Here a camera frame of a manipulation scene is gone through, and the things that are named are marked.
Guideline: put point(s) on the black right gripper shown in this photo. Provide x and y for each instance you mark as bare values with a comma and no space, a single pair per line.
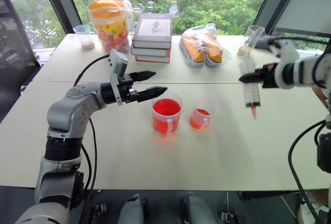
269,76

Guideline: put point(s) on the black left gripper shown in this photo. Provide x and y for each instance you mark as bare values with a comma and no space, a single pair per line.
126,92

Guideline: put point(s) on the clear plastic syringe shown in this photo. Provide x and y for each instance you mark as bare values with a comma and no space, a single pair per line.
252,94

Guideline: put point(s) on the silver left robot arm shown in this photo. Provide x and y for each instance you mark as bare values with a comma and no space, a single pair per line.
64,110

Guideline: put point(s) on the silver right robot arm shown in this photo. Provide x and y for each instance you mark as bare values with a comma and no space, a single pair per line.
307,68

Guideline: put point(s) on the large cup of red liquid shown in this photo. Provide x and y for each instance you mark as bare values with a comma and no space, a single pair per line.
166,115

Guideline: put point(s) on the tall clear plastic cup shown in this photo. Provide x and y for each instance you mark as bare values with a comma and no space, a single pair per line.
252,37

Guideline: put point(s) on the small cup of red liquid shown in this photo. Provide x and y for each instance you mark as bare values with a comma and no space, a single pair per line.
200,120

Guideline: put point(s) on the clear cup with white grains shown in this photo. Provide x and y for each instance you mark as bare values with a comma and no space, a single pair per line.
85,37

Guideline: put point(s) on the red-edged book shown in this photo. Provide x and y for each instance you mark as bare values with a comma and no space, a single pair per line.
152,59

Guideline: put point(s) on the thin grey book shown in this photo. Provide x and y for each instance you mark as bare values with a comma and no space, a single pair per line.
148,52

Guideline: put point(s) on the grey cloth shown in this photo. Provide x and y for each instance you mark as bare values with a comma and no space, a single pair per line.
265,41

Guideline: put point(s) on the orange shoes in plastic bag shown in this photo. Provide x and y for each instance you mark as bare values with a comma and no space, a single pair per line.
219,53

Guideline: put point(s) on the yellow canvas sneaker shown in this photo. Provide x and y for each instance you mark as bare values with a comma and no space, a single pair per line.
214,54
196,53

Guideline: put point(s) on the thick grey hardcover book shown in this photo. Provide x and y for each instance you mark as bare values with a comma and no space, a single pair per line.
153,30

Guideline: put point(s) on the orange-lidded candy jar in bag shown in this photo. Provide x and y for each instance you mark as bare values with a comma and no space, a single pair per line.
113,27

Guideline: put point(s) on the dark rounded shape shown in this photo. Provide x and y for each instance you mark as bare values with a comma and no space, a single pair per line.
134,208

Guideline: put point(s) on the black mesh office chair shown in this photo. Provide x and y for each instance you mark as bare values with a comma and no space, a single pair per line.
15,53

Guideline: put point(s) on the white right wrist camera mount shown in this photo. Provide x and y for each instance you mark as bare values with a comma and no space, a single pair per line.
284,76

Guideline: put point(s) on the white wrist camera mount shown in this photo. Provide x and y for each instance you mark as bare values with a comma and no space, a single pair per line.
117,63
284,76

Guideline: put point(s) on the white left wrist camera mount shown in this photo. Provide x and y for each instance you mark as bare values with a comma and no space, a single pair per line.
117,63

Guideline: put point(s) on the dark window frame pillar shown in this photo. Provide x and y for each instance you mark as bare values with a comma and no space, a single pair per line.
62,4
269,1

